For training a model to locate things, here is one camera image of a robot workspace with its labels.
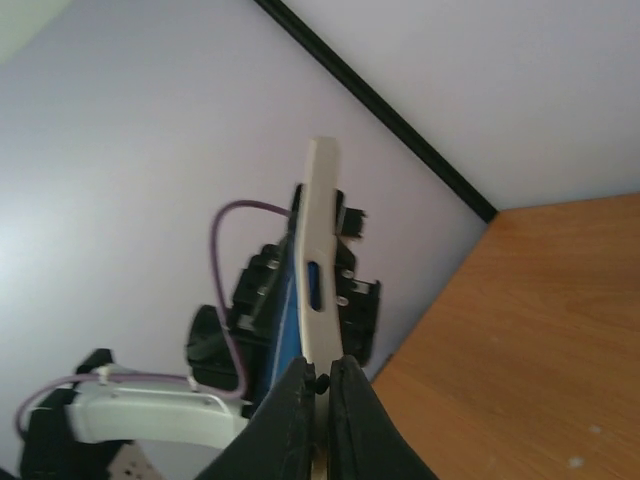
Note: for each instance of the black left frame post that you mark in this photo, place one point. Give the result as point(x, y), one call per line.
point(344, 74)

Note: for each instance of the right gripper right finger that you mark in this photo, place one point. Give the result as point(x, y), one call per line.
point(363, 443)

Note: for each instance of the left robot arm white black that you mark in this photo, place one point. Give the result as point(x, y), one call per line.
point(89, 425)

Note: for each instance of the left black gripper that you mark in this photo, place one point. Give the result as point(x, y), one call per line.
point(256, 297)

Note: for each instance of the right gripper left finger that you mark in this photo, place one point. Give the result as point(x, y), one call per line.
point(277, 442)

